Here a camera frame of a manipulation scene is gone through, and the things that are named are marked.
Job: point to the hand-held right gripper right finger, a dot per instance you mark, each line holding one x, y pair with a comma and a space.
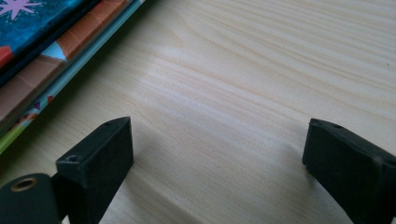
351, 168

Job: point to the light blue animal picture book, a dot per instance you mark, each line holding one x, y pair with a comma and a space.
87, 31

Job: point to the dark blue picture book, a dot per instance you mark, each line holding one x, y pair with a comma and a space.
37, 28

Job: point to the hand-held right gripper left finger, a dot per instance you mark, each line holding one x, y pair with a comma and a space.
99, 161

